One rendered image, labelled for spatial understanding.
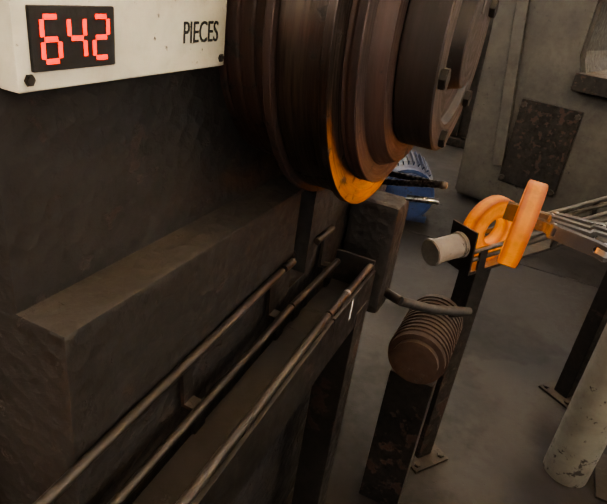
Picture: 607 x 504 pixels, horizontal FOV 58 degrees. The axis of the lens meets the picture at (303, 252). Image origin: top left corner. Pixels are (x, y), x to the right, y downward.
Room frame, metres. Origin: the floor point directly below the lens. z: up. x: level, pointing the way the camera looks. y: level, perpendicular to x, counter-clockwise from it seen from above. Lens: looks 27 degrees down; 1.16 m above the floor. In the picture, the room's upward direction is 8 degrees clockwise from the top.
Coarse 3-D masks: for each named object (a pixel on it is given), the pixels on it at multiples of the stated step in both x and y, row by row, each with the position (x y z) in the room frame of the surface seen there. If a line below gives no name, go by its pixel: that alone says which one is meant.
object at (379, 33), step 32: (384, 0) 0.59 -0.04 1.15; (352, 32) 0.57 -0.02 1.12; (384, 32) 0.59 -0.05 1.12; (352, 64) 0.57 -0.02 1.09; (384, 64) 0.59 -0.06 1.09; (352, 96) 0.58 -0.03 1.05; (384, 96) 0.60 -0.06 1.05; (352, 128) 0.59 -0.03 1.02; (384, 128) 0.63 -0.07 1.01; (352, 160) 0.63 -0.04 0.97; (384, 160) 0.69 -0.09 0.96
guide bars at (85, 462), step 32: (320, 256) 0.86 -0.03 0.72; (192, 352) 0.51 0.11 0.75; (160, 384) 0.46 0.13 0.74; (192, 384) 0.51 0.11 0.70; (224, 384) 0.53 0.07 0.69; (128, 416) 0.41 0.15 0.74; (192, 416) 0.47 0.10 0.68; (96, 448) 0.36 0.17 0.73; (160, 448) 0.42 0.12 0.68; (64, 480) 0.33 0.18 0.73; (128, 480) 0.38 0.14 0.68
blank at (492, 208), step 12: (480, 204) 1.13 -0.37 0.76; (492, 204) 1.12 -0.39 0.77; (504, 204) 1.14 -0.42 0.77; (468, 216) 1.12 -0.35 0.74; (480, 216) 1.10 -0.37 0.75; (492, 216) 1.12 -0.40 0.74; (480, 228) 1.11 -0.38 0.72; (504, 228) 1.16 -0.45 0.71; (480, 240) 1.11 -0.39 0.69; (492, 240) 1.15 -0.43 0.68
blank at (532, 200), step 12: (528, 192) 0.85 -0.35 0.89; (540, 192) 0.85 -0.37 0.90; (528, 204) 0.83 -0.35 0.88; (540, 204) 0.83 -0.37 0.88; (516, 216) 0.83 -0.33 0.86; (528, 216) 0.82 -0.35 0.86; (516, 228) 0.82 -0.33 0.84; (528, 228) 0.81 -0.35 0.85; (516, 240) 0.81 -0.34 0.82; (528, 240) 0.81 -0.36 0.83; (504, 252) 0.83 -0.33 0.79; (516, 252) 0.82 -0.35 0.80; (504, 264) 0.85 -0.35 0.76; (516, 264) 0.83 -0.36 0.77
